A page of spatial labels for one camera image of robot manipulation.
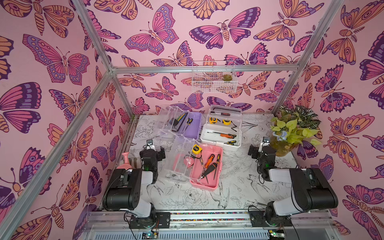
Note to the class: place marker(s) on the black tools in purple box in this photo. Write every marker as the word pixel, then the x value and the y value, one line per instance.
pixel 177 122

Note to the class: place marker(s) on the potted green plant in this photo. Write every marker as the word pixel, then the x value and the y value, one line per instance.
pixel 296 128

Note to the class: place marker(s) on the pink watering can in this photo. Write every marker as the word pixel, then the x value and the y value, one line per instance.
pixel 126 165

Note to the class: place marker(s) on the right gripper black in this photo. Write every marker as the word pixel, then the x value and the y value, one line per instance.
pixel 253 151

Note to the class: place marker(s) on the small succulent in basket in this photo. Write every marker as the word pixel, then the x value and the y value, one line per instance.
pixel 227 78

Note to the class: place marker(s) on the right yellow tape measure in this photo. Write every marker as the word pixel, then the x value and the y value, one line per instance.
pixel 227 122

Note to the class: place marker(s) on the purple toolbox clear lid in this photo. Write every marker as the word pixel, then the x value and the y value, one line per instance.
pixel 162 125

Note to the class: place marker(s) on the yellow black screwdriver in pink box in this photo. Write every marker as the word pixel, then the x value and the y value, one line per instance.
pixel 217 165

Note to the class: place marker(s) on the white wire basket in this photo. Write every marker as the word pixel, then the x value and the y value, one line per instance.
pixel 208 79

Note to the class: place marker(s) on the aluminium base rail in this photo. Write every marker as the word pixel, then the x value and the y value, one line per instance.
pixel 240 224

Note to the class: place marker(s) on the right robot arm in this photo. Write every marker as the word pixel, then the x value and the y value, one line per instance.
pixel 310 190

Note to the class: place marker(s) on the orange handled screwdriver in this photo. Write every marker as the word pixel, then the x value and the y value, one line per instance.
pixel 229 136

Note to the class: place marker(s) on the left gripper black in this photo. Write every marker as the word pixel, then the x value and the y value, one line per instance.
pixel 158 154

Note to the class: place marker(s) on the yellow tape measure in pink box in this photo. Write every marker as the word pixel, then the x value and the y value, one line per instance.
pixel 196 150

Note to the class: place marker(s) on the left yellow tape measure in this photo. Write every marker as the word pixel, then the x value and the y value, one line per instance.
pixel 213 121

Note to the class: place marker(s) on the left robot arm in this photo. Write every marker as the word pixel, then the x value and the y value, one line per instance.
pixel 123 192

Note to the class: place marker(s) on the pink toolbox clear lid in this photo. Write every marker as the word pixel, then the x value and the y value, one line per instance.
pixel 181 165

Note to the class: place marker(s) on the white toolbox clear lid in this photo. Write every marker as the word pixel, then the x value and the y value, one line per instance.
pixel 235 128

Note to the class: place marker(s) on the yellow black screwdriver purple box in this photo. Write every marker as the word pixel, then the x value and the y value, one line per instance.
pixel 189 122

